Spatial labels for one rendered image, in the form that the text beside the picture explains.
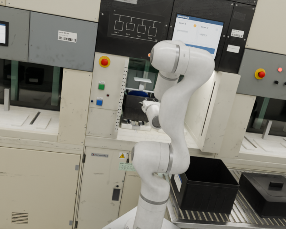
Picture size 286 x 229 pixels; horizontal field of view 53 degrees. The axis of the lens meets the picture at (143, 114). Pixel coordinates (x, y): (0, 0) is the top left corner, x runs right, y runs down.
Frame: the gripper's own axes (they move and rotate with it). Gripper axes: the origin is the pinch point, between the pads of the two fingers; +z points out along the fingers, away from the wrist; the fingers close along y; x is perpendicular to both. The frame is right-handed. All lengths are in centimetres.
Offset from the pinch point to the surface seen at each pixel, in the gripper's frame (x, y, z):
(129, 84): -16, -2, 104
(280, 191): -33, 77, -29
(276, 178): -33, 82, -16
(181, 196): -36, 18, -36
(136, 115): -20.6, -0.8, 34.1
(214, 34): 42, 34, 14
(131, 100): -10.6, -6.3, 34.1
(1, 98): -29, -99, 59
